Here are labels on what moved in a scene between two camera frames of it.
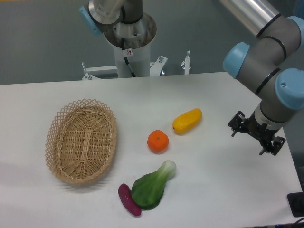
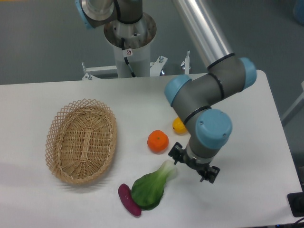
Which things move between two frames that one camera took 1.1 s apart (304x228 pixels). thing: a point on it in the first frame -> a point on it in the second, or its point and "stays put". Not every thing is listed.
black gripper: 261,131 -> 177,153
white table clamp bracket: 185,64 stays put
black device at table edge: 296,200 stays put
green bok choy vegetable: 147,190 stays put
